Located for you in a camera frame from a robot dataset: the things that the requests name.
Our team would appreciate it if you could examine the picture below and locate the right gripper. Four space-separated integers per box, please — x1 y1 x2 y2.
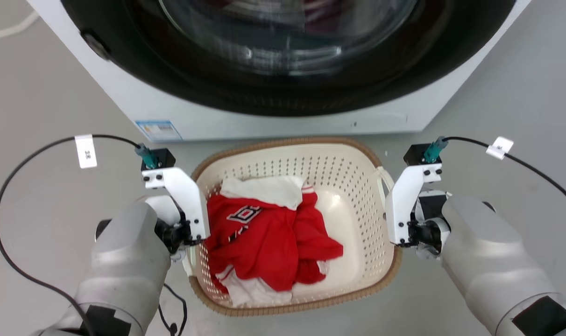
406 189 452 260

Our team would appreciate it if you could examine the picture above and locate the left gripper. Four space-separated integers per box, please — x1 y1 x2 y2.
153 216 193 256

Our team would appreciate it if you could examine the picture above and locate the cream plastic laundry basket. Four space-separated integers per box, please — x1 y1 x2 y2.
188 136 403 317

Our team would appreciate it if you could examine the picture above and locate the white garment with red trim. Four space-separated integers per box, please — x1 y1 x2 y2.
215 264 294 308

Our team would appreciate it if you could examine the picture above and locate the red jersey garment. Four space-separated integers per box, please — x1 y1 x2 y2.
204 186 345 293

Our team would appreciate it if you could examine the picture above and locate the blue white energy label sticker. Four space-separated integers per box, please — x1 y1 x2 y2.
134 120 184 142

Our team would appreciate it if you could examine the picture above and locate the white cloth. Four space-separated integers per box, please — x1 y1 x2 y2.
219 175 307 211

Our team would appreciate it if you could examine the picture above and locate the white front-load washing machine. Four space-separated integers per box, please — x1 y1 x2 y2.
26 0 532 143

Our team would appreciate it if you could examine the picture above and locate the black round washer door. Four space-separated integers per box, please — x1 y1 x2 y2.
60 0 517 118

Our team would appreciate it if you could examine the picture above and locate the white floor strip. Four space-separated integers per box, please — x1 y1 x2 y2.
0 10 40 44

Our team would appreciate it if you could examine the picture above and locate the thin black looped cable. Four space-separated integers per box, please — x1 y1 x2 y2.
157 282 189 336

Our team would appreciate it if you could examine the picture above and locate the white right cable tag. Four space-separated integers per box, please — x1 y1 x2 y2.
486 136 515 161

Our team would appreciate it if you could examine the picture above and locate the white cable tag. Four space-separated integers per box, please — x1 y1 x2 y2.
486 136 515 161
74 134 98 169

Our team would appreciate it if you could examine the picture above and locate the white left cable tag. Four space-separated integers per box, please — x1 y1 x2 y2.
74 134 98 169

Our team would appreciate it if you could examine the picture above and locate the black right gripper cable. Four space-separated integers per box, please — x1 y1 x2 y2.
443 136 566 336

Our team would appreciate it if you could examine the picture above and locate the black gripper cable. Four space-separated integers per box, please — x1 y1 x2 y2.
443 136 566 336
0 134 142 336

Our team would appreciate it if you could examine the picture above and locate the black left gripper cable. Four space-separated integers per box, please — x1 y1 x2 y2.
0 134 142 336

